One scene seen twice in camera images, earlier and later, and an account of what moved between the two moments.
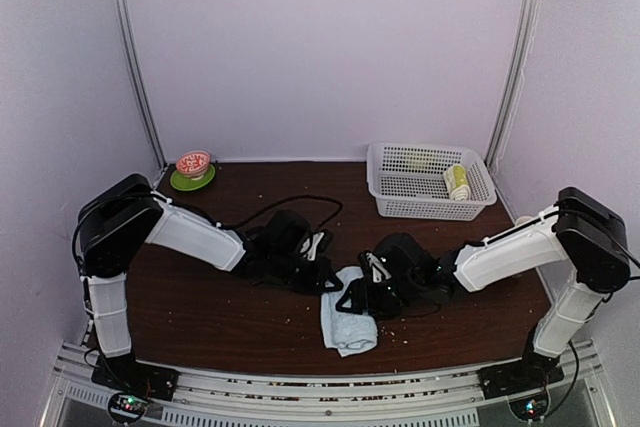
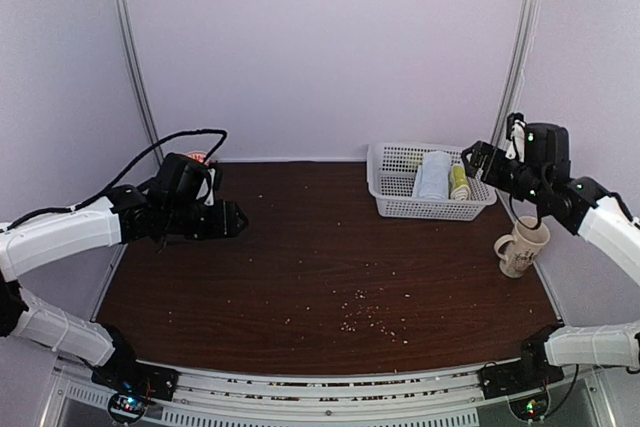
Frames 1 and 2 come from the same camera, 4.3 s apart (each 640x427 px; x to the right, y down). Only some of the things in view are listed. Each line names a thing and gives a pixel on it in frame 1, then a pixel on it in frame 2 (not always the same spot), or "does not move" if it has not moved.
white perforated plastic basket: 428,181 does not move
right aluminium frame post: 522,45 does not move
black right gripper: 369,304 to 481,149
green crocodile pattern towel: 456,180 does not move
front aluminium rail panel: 434,397 does not move
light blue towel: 349,331 to 432,178
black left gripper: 315,285 to 226,224
